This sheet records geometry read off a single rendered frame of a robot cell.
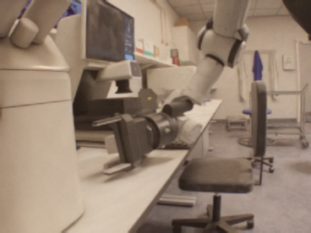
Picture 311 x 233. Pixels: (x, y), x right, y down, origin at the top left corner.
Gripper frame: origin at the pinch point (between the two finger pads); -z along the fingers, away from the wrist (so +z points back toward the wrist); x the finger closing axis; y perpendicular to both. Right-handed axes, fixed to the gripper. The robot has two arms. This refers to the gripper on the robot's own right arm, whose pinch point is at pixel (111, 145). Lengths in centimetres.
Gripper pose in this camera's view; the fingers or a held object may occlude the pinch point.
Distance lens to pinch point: 50.8
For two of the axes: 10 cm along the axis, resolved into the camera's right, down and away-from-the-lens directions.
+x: -2.0, -9.8, -0.7
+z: 6.8, -1.9, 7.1
